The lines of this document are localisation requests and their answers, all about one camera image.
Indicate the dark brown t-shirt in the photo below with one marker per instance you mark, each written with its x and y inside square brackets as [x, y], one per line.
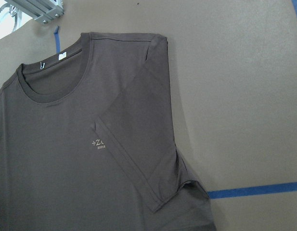
[87, 142]

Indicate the reacher grabber stick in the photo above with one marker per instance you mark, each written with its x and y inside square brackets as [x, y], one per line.
[11, 11]

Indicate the aluminium frame post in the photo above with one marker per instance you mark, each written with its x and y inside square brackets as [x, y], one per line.
[42, 11]

